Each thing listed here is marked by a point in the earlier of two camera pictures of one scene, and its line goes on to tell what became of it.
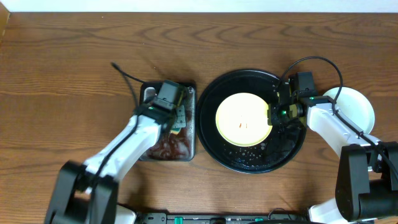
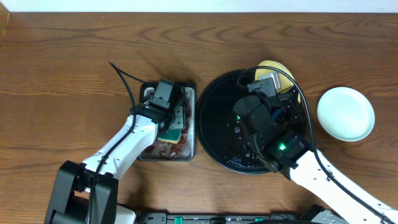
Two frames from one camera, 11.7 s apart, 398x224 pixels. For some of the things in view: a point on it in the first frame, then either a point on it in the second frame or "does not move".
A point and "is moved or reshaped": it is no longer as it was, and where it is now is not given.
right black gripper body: x=283 y=116 does not move
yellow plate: x=242 y=119 to x=286 y=81
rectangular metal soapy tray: x=170 y=146 does not move
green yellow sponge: x=175 y=130 is moved or reshaped
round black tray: x=278 y=146 does not move
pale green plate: x=354 y=106 does not move
